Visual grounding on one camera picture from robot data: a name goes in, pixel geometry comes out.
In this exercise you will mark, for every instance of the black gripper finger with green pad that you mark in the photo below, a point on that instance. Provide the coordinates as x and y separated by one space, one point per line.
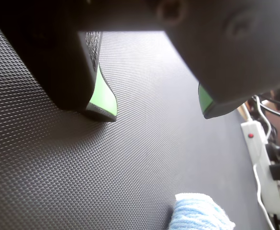
238 67
58 72

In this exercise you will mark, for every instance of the light blue yarn block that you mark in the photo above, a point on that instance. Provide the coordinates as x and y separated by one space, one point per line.
197 213

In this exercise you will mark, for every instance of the black textured rubber mat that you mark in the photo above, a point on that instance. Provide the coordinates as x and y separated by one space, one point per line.
130 155

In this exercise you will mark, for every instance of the white power strip red switch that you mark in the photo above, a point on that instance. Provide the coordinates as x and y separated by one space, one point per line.
254 143

